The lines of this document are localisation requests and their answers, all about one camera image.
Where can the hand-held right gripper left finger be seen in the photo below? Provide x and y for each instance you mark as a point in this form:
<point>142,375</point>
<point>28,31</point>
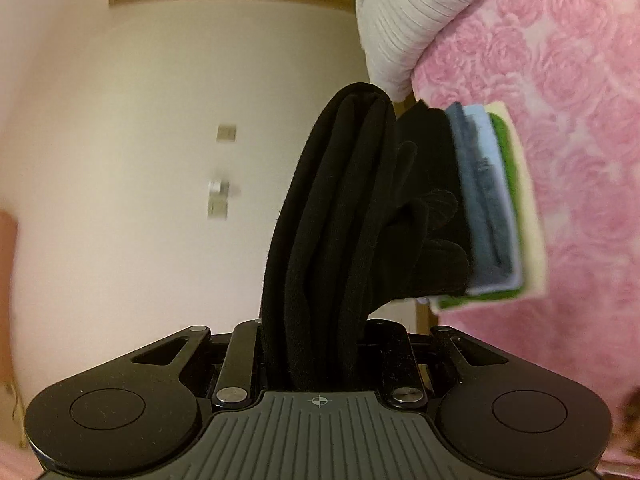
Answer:
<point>235,360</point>

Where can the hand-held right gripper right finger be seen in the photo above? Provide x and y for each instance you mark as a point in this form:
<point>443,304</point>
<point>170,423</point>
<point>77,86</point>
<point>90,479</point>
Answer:
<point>400,355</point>

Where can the black pants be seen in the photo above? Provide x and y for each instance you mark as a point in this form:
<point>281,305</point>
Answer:
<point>330,235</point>

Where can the stack of folded clothes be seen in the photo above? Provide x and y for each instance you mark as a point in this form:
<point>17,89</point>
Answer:
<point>530,220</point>

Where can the folded grey-blue garment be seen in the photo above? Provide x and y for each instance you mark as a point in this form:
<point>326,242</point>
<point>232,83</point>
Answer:
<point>482,200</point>

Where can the folded black garment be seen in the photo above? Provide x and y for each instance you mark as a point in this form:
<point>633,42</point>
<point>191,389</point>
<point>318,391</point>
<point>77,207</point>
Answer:
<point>430,170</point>

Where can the folded light blue garment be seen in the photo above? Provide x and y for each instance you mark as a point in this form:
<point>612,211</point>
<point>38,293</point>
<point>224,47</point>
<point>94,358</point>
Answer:
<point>477,117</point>

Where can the pink floral blanket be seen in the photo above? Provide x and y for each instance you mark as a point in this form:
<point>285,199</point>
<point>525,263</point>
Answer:
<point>590,160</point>

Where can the grey striped quilt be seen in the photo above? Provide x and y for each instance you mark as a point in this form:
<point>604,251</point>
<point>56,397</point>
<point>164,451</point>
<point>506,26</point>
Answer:
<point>415,15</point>

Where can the beige wall switch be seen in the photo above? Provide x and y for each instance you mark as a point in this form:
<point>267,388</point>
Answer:
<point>227,133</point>
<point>218,209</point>

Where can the white wall device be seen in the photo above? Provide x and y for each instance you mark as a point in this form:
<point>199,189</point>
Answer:
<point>222,187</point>

